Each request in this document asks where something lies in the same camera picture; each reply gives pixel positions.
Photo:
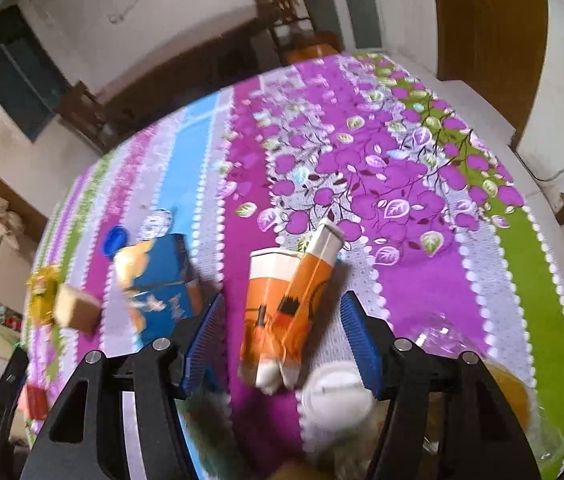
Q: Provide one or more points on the dark window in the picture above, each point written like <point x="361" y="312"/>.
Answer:
<point x="31" y="85"/>

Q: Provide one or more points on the blue milk carton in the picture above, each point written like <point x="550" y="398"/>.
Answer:
<point x="160" y="285"/>

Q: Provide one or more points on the white round lid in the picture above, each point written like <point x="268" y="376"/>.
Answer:
<point x="334" y="397"/>

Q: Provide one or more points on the wooden chair right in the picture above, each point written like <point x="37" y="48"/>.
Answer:
<point x="294" y="32"/>

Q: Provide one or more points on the small orange white carton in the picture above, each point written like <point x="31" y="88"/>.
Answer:
<point x="284" y="296"/>

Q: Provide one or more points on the blue bottle cap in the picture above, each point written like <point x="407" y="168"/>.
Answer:
<point x="114" y="240"/>

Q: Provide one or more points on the round dark wooden table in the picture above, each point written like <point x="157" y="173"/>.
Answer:
<point x="204" y="58"/>

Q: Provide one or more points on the brown wooden door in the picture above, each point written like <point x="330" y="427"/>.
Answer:
<point x="497" y="47"/>

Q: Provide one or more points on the red paper box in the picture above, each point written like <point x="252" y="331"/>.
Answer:
<point x="34" y="402"/>

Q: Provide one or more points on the green knitted cloth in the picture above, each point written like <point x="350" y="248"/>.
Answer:
<point x="208" y="437"/>

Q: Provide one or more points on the gold foil wrapped candy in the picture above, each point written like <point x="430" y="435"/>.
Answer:
<point x="43" y="288"/>

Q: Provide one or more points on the transparent round lid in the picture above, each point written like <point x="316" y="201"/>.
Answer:
<point x="156" y="224"/>

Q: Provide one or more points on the white glass double door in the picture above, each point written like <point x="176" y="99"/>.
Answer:
<point x="357" y="23"/>

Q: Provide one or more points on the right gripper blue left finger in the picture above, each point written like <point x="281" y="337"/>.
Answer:
<point x="83" y="436"/>

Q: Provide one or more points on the wooden chair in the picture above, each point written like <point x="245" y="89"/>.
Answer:
<point x="294" y="32"/>
<point x="80" y="109"/>

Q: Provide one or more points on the wooden chair left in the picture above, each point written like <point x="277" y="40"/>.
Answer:
<point x="80" y="109"/>

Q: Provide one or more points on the purple floral striped tablecloth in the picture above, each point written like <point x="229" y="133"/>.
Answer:
<point x="433" y="221"/>

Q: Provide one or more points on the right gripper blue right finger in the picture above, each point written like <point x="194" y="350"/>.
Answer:
<point x="447" y="414"/>

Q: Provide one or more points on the brown bread in plastic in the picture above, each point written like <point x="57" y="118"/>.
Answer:
<point x="435" y="334"/>

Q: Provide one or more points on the yellow sponge cube far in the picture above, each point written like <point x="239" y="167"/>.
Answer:
<point x="76" y="309"/>

